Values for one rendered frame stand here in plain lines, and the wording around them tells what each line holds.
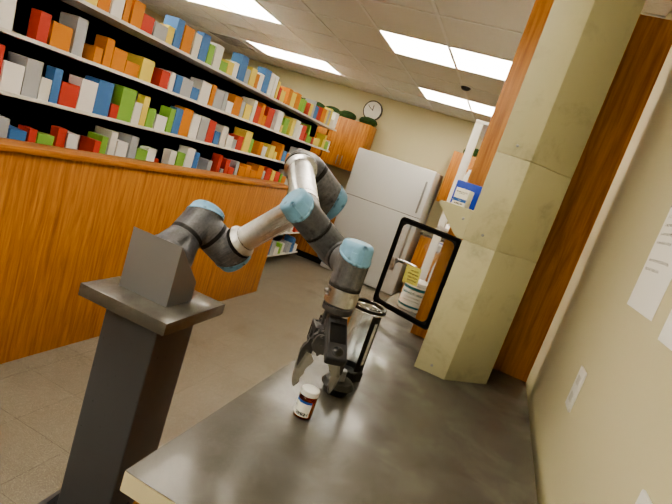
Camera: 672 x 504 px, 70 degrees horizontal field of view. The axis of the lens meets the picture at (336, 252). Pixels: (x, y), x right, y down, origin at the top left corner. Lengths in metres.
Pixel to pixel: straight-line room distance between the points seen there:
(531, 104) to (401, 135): 5.85
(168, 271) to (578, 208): 1.47
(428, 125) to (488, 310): 5.86
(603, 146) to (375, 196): 4.96
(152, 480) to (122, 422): 0.83
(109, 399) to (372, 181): 5.50
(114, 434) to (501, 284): 1.34
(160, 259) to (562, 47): 1.38
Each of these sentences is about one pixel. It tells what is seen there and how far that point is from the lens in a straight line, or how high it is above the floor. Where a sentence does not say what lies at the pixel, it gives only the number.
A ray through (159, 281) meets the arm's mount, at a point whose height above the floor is 1.01.
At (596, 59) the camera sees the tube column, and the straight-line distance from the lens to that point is 1.80.
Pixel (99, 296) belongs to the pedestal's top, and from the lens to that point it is 1.60.
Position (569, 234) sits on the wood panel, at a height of 1.54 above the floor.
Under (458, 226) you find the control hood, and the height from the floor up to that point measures 1.45.
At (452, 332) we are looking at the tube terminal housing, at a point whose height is 1.11.
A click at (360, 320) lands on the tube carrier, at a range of 1.37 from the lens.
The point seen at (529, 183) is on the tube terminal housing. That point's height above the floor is 1.65.
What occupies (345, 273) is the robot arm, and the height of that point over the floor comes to 1.30.
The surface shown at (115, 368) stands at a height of 0.70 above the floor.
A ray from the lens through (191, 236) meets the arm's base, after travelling 1.61.
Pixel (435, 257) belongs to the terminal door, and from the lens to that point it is 2.01.
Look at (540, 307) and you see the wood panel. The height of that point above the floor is 1.24.
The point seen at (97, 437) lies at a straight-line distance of 1.83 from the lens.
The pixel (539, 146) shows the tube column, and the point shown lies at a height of 1.76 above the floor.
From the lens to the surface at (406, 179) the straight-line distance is 6.68.
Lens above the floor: 1.52
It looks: 10 degrees down
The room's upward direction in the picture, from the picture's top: 19 degrees clockwise
